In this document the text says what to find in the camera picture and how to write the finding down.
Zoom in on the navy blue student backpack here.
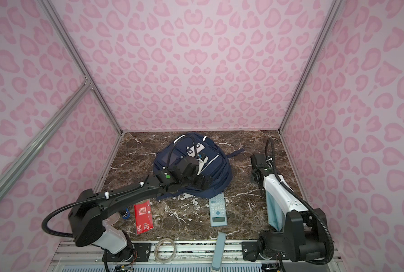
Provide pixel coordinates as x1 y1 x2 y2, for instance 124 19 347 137
153 133 244 200

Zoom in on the red booklet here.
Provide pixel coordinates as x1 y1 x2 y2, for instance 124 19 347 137
134 200 154 235

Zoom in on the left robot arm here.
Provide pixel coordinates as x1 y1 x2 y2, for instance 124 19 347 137
69 156 212 255

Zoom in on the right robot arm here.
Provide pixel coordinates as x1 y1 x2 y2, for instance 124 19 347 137
248 154 334 265

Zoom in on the teal pencil pouch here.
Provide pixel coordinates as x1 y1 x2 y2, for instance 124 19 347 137
265 191 284 231

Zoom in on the light green calculator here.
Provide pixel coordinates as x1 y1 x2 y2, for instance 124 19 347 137
209 193 228 227

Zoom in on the pink pen cup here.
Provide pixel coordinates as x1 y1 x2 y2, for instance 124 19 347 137
106 213 121 226

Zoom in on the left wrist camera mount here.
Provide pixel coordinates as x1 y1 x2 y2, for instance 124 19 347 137
197 153 208 175

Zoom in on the black corrugated cable right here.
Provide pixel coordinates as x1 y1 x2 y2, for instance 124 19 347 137
264 136 335 266

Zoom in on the black corrugated cable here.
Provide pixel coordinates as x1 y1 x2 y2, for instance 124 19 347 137
41 134 201 239
264 136 335 266

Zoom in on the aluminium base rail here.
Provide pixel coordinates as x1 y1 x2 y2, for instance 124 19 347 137
47 238 342 272

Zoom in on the grey-blue bar on rail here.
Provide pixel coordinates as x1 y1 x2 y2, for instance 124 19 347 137
211 232 227 272

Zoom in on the coiled white cable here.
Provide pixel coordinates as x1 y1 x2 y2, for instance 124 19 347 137
154 238 178 264

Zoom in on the black corrugated cable left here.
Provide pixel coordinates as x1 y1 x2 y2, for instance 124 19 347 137
41 134 201 239

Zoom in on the aluminium frame strut left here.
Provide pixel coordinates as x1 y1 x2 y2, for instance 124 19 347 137
0 80 91 202

